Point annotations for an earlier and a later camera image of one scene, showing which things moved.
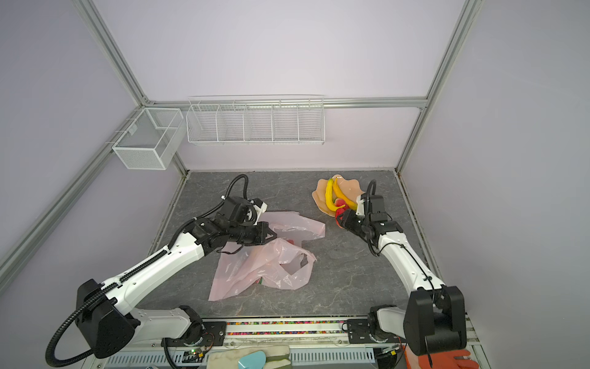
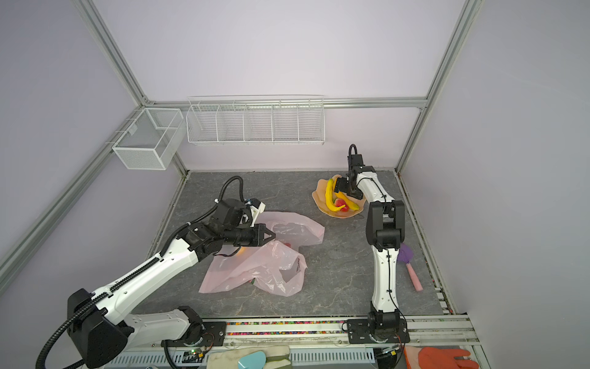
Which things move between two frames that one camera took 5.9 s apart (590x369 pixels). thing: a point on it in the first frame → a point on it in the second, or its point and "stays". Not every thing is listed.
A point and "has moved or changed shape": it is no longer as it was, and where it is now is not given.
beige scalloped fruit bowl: x=351 y=187 stays
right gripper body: x=356 y=223 → x=343 y=184
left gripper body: x=248 y=234 stays
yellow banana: x=339 y=191 stays
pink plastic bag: x=282 y=263 has moved or changed shape
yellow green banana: x=329 y=197 stays
